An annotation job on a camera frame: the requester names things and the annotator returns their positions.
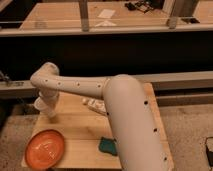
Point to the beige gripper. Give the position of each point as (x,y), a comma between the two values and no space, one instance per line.
(48,110)

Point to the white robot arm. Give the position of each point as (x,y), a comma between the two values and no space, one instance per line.
(131,120)

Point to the small white egg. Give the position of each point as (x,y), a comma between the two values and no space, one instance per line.
(84,101)

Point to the orange plate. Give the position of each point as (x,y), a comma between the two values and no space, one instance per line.
(44,150)

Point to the metal clamp at left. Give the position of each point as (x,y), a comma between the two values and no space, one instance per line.
(5,78)

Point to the green sponge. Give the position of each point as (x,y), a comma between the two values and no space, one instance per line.
(107,145)

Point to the white paper sheet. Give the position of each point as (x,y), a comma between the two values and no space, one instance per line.
(106,14)

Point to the grey metal post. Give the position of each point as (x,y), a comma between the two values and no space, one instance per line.
(83,7)
(175,12)

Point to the grey metal post right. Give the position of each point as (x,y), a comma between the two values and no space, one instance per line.
(175,12)

